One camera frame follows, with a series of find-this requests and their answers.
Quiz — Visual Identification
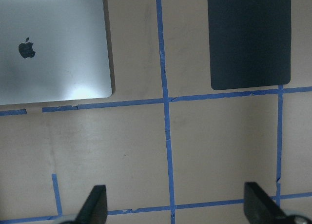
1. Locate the black mousepad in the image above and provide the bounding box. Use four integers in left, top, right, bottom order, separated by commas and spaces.
207, 0, 292, 90

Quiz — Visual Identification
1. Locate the silver apple laptop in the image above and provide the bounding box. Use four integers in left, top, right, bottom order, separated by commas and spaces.
0, 0, 113, 105

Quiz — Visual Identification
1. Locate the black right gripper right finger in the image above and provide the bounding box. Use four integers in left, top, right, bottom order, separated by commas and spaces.
244, 182, 295, 224

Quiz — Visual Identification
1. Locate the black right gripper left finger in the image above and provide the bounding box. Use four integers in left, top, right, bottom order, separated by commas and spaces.
75, 185, 108, 224

